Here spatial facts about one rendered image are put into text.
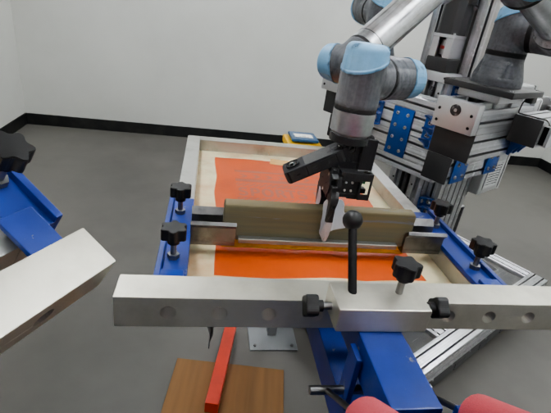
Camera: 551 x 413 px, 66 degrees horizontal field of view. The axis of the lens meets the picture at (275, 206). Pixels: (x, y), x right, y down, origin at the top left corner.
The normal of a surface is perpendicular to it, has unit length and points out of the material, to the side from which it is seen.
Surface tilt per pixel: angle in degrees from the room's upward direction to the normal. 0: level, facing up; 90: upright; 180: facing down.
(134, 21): 90
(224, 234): 90
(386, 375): 0
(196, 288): 0
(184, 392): 0
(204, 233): 90
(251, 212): 89
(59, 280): 32
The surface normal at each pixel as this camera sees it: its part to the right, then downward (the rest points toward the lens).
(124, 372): 0.13, -0.89
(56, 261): 0.59, -0.61
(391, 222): 0.13, 0.44
